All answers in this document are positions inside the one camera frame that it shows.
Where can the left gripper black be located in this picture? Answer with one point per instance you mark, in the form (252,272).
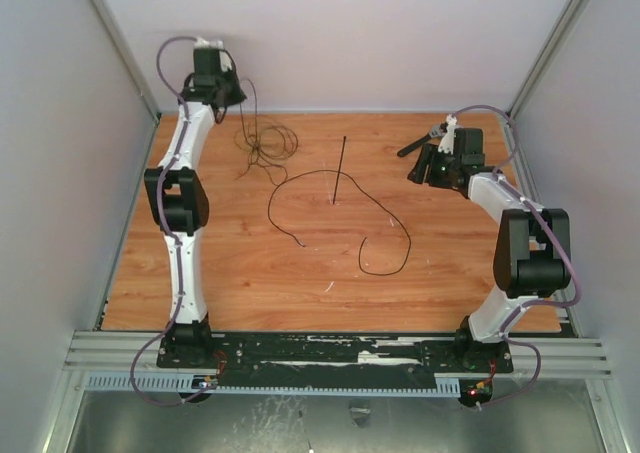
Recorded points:
(238,94)

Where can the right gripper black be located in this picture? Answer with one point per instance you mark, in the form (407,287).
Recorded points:
(427,162)

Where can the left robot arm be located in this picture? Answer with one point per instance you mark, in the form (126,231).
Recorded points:
(180,206)

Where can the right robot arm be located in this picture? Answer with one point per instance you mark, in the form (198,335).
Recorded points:
(532,246)

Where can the black zip tie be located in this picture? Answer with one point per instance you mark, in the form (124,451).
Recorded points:
(339,170)

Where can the black adjustable wrench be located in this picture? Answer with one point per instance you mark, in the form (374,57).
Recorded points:
(437,131)

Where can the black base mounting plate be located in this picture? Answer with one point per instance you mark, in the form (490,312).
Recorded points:
(350,361)

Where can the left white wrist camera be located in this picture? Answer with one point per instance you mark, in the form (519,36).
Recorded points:
(219,56)

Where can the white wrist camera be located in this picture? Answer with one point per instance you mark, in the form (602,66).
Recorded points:
(447,141)
(219,56)

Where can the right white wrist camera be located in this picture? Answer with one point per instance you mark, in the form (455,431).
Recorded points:
(447,141)

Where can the aluminium front rail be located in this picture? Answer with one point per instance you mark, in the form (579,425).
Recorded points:
(556,357)

